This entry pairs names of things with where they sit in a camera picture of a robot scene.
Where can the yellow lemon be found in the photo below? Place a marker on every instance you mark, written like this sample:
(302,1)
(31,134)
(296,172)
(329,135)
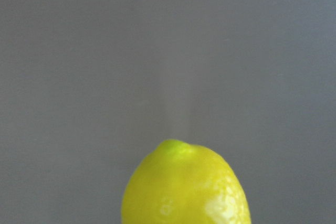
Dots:
(184,183)

